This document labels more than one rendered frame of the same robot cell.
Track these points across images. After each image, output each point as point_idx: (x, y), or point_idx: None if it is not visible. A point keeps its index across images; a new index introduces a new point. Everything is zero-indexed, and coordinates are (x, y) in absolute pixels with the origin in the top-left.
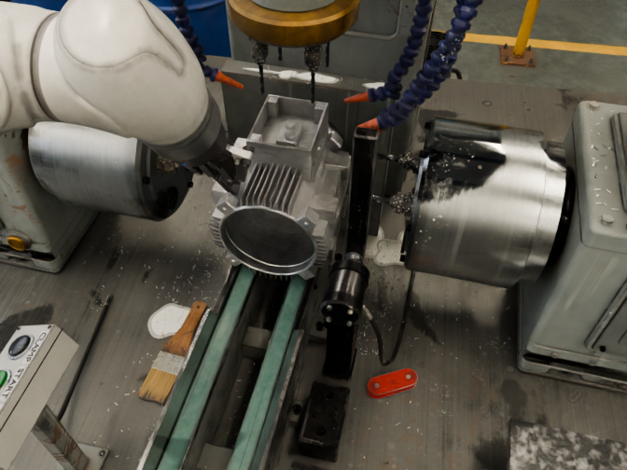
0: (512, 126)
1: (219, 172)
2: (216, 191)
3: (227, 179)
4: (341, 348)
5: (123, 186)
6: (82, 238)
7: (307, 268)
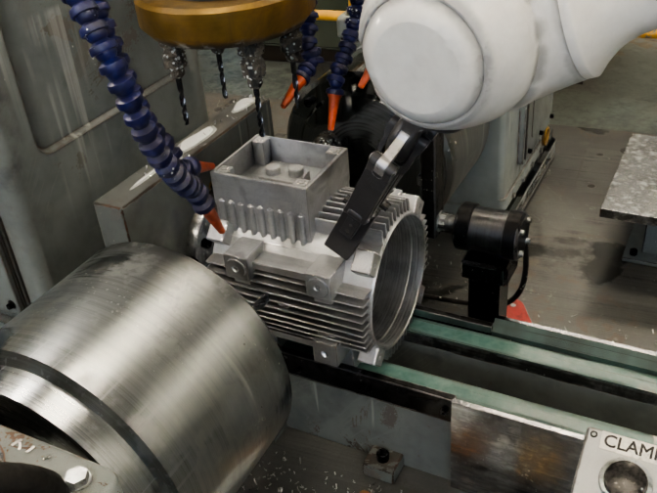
0: None
1: (396, 180)
2: (333, 275)
3: (382, 202)
4: (503, 313)
5: (274, 380)
6: None
7: (421, 281)
